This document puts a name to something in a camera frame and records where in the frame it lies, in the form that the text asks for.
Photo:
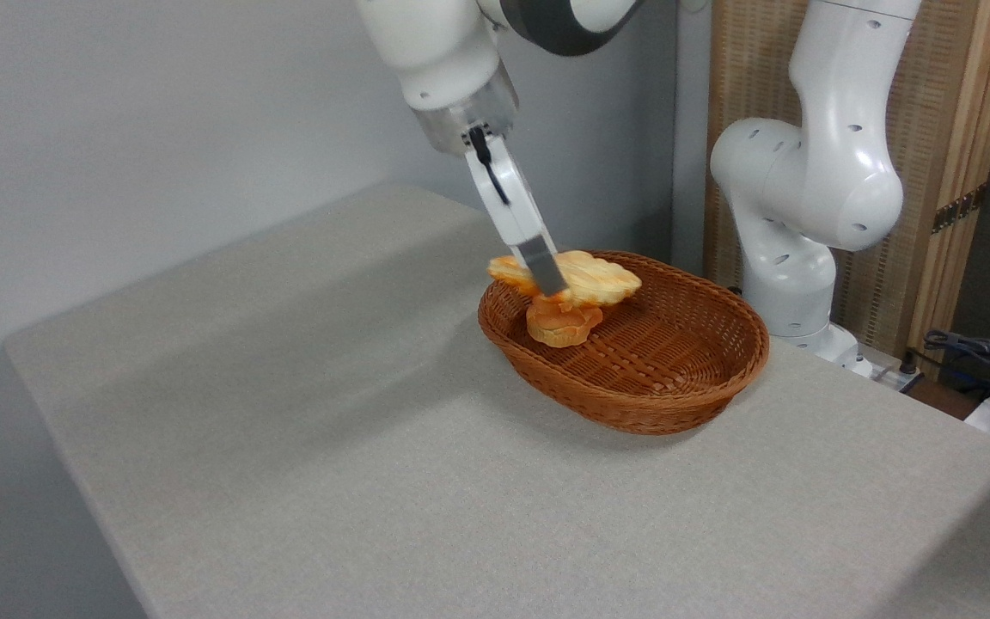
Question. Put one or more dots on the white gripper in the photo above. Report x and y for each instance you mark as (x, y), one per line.
(512, 206)

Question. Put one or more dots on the pale bread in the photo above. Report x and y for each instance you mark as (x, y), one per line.
(602, 279)

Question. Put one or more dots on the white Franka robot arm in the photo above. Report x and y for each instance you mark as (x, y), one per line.
(830, 172)

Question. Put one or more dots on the orange round bun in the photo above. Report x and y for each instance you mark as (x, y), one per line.
(559, 325)

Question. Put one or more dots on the silver wrist flange adapter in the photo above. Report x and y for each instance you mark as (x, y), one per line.
(461, 107)

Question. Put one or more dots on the brown wicker basket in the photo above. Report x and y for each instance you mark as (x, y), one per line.
(701, 370)

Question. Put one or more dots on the black base plug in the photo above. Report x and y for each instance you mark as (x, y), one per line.
(908, 365)

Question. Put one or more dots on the metal screen hinge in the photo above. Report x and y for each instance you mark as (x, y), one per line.
(959, 209)

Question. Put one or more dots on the bamboo folding screen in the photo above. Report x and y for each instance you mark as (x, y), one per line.
(942, 103)

